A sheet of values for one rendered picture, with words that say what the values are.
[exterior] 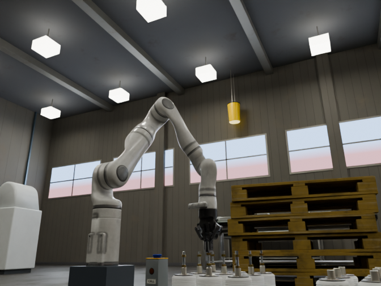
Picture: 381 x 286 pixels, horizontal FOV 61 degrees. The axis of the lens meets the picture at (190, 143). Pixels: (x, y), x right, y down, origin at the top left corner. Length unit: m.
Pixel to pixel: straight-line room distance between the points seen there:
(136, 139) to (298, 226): 2.32
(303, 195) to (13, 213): 5.35
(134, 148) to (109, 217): 0.26
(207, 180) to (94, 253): 0.52
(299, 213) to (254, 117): 6.36
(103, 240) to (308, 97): 8.57
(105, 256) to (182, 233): 8.45
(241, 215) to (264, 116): 6.25
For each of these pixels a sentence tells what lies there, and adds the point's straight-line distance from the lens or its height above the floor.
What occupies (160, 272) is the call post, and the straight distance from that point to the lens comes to 1.49.
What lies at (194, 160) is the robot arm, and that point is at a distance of 1.36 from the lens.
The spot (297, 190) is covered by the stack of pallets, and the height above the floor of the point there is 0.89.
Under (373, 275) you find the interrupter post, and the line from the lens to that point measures 1.14.
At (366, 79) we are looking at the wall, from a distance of 9.43.
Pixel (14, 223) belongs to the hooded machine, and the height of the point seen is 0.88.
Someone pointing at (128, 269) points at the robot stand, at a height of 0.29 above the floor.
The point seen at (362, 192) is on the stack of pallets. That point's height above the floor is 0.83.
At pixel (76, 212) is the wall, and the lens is 11.95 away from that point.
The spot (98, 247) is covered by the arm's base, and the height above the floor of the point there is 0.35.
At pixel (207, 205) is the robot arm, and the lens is 1.26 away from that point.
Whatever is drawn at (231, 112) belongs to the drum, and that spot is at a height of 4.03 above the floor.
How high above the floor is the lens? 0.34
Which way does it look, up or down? 19 degrees up
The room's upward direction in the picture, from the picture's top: 1 degrees counter-clockwise
